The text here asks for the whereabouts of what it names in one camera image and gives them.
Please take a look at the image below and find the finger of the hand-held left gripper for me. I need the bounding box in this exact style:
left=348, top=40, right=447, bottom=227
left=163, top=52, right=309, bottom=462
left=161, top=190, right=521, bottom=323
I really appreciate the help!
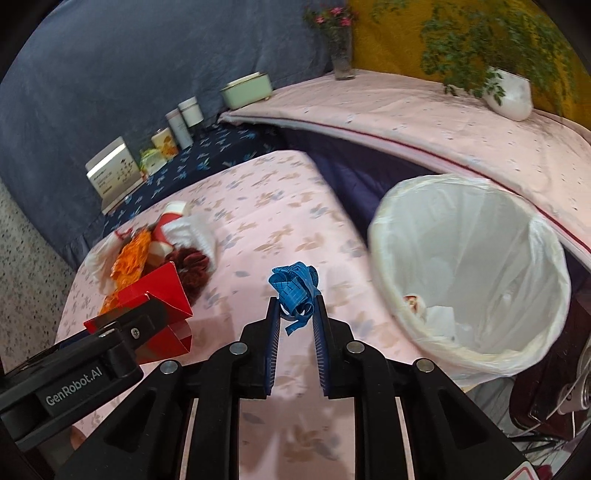
left=54, top=329, right=103, bottom=354
left=95, top=302, right=170, bottom=370

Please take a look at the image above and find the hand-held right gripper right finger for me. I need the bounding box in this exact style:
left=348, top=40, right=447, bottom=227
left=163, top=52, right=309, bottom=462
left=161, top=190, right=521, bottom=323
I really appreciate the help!
left=310, top=295, right=532, bottom=480

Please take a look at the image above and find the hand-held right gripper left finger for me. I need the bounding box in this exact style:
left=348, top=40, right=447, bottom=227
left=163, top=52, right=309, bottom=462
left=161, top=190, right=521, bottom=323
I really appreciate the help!
left=54, top=296, right=283, bottom=480

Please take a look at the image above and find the red paper box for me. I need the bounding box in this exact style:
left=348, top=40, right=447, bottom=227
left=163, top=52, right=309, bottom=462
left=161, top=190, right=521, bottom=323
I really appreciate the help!
left=83, top=261, right=194, bottom=365

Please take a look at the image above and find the blue measuring tape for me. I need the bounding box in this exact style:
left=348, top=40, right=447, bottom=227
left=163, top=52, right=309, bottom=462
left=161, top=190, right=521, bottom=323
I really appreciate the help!
left=269, top=261, right=320, bottom=335

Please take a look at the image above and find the white plastic bag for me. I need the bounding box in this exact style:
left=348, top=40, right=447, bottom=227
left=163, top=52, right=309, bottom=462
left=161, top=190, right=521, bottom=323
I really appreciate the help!
left=85, top=212, right=218, bottom=282
left=368, top=173, right=573, bottom=393

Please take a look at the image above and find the orange snack wrapper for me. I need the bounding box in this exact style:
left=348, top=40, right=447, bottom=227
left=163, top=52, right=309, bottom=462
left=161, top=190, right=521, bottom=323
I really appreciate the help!
left=99, top=229, right=153, bottom=315

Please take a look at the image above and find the dark red scrunchie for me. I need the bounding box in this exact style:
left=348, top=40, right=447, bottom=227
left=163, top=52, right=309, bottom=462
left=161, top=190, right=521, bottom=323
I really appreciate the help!
left=165, top=246, right=211, bottom=301

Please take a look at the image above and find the pink floral tablecloth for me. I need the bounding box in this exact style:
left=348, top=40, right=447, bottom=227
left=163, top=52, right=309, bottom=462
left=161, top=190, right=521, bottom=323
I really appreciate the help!
left=54, top=150, right=426, bottom=480

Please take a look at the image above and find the white crumpled paper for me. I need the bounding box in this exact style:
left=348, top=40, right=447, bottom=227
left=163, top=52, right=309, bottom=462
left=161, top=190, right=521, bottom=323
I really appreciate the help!
left=425, top=305, right=476, bottom=344

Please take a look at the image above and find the white open carton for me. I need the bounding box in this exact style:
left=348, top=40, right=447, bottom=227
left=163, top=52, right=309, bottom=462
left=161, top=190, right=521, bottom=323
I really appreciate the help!
left=85, top=137, right=144, bottom=215

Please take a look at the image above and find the dark purple cloth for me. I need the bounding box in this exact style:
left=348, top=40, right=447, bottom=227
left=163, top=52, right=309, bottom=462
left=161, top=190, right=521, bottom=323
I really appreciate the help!
left=277, top=127, right=591, bottom=287

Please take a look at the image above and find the green tissue pack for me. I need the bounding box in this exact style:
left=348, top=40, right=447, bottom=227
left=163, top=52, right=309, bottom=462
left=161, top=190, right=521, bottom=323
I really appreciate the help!
left=139, top=147, right=167, bottom=176

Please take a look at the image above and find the yellow floral tin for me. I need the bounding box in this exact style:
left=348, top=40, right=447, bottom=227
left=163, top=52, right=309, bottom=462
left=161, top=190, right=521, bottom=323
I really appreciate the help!
left=151, top=128, right=178, bottom=158

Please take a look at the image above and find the navy floral cloth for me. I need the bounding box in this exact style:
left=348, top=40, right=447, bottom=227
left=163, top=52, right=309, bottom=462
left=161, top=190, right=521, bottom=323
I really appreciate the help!
left=102, top=124, right=282, bottom=234

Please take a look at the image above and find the tall grey bottle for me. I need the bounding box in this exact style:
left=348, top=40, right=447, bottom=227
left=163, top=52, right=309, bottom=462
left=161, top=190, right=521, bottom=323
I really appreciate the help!
left=166, top=109, right=194, bottom=149

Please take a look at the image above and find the white canister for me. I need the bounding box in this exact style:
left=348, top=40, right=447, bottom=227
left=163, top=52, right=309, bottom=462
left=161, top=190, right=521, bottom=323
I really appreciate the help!
left=178, top=97, right=204, bottom=128

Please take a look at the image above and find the mint green box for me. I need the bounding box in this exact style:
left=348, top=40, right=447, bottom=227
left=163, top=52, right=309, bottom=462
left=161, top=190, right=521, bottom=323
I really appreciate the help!
left=219, top=71, right=272, bottom=110

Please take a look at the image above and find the pink cloth with red stripe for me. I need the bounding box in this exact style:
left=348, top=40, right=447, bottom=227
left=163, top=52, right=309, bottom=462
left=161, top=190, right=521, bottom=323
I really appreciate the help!
left=217, top=69, right=591, bottom=259

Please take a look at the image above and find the blue-grey cloth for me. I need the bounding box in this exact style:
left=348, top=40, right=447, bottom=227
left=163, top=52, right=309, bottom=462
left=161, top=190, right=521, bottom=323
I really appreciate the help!
left=0, top=0, right=352, bottom=266

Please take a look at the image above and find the glass vase with pink flowers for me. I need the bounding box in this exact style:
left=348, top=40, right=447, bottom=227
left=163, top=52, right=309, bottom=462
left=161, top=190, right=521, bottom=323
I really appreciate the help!
left=302, top=6, right=358, bottom=81

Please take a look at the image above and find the yellow cloth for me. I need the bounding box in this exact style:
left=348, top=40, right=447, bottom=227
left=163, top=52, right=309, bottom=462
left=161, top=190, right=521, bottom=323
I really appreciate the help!
left=346, top=0, right=583, bottom=125

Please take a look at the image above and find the green plant in white pot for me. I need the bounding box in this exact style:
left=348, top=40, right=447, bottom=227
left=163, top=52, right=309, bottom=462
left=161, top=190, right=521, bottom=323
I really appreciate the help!
left=369, top=0, right=578, bottom=123

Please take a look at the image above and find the white cable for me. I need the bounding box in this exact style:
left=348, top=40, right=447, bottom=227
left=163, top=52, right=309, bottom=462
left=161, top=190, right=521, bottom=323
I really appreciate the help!
left=551, top=342, right=591, bottom=418

